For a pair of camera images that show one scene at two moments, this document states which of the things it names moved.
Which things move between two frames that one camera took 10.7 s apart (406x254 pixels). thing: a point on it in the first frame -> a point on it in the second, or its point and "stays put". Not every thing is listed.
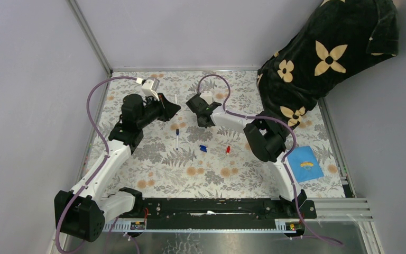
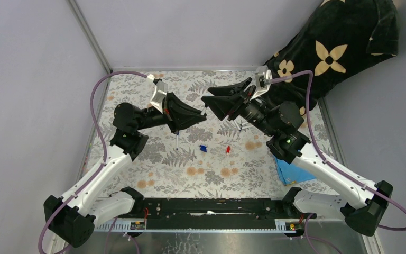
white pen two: [177, 134] stays put
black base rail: [219, 213] stays put
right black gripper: [200, 125] -> [223, 103]
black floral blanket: [338, 35] stays put
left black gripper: [167, 109] -> [179, 115]
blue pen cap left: [203, 148] stays put
